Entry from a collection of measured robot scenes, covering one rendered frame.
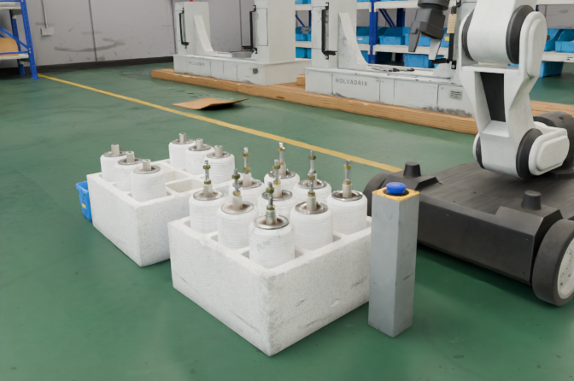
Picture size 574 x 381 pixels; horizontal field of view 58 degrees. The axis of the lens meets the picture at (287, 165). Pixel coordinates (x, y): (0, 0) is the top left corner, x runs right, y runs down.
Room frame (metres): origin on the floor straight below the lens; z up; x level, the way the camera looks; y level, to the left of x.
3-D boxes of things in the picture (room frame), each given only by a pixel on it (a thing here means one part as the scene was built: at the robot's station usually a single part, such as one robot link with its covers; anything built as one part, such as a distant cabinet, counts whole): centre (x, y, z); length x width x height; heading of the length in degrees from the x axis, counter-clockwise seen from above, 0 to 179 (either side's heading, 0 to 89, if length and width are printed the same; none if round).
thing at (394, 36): (6.94, -1.52, 0.36); 0.50 x 0.38 x 0.21; 130
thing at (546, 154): (1.48, -0.69, 0.28); 0.21 x 0.20 x 0.13; 130
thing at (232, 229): (1.10, 0.11, 0.16); 0.10 x 0.10 x 0.18
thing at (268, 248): (1.01, 0.04, 0.16); 0.10 x 0.10 x 0.18
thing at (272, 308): (1.18, 0.02, 0.09); 0.39 x 0.39 x 0.18; 41
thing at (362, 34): (7.33, -1.19, 0.36); 0.50 x 0.38 x 0.21; 129
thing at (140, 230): (1.57, 0.38, 0.09); 0.39 x 0.39 x 0.18; 38
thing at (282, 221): (1.01, 0.04, 0.25); 0.08 x 0.08 x 0.01
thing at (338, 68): (3.66, -0.82, 0.45); 1.45 x 0.57 x 0.74; 40
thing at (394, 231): (1.01, -0.22, 0.16); 0.07 x 0.07 x 0.31; 41
